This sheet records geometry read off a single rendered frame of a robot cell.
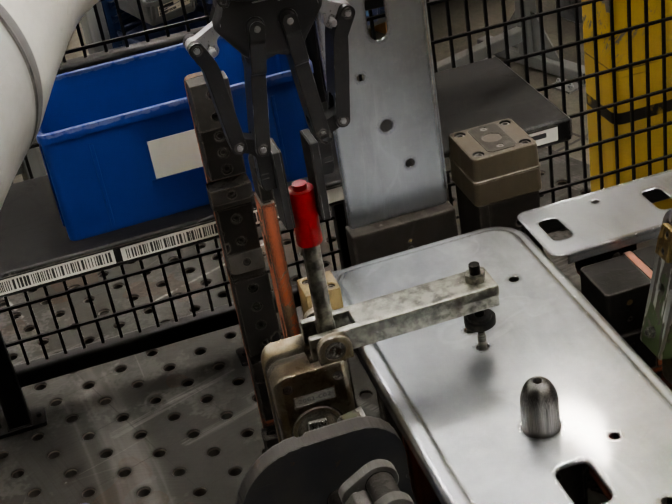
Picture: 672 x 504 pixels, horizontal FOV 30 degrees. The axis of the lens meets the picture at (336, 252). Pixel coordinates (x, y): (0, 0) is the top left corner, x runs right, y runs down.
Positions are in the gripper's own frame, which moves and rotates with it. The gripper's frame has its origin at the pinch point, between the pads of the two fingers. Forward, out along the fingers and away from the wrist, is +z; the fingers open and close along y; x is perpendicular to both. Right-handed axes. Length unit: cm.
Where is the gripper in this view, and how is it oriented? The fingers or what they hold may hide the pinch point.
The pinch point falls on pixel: (297, 180)
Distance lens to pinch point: 101.2
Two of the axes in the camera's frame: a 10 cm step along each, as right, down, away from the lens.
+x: -2.9, -4.5, 8.4
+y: 9.5, -2.7, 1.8
